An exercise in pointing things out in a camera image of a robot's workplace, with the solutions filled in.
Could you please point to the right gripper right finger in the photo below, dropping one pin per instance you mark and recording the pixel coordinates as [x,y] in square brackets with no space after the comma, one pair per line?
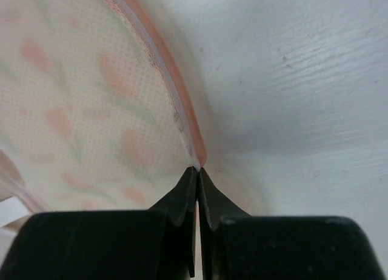
[237,245]

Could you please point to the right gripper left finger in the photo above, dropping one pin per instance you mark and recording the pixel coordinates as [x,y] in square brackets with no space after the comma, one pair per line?
[156,243]

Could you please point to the floral mesh laundry bag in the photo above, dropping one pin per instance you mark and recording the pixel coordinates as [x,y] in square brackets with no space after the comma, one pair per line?
[95,113]

